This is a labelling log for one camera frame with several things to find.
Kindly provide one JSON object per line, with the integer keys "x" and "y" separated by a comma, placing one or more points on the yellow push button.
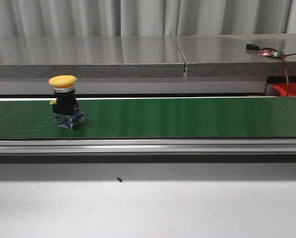
{"x": 65, "y": 107}

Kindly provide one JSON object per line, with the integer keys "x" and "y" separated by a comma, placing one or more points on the green conveyor belt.
{"x": 155, "y": 118}

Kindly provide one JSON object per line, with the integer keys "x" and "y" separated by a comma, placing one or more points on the grey stone countertop left slab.
{"x": 90, "y": 57}

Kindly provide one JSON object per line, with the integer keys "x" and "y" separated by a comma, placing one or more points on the black connector plug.
{"x": 252, "y": 47}

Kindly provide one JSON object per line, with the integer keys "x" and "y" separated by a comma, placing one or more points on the red plastic bin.
{"x": 282, "y": 89}

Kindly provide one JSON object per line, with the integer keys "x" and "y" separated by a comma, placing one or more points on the small green circuit board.
{"x": 272, "y": 53}

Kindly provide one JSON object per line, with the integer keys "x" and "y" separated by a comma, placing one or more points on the grey pleated curtain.
{"x": 31, "y": 18}

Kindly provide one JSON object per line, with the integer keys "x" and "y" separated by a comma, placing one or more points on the aluminium conveyor frame rail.
{"x": 149, "y": 146}

